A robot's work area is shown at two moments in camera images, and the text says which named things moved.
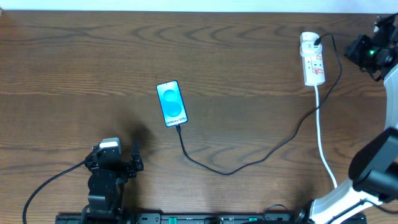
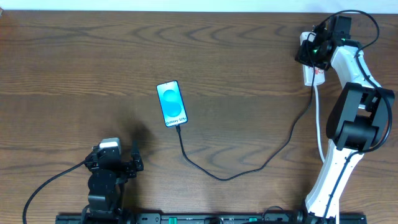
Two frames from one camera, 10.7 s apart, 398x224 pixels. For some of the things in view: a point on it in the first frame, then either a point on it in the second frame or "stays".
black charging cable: x=318 y=38 → x=280 y=147
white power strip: x=313 y=66 stays
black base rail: x=211 y=218 stays
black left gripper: x=129 y=172 stays
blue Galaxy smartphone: x=171 y=103 stays
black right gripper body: x=364 y=52 → x=305 y=55
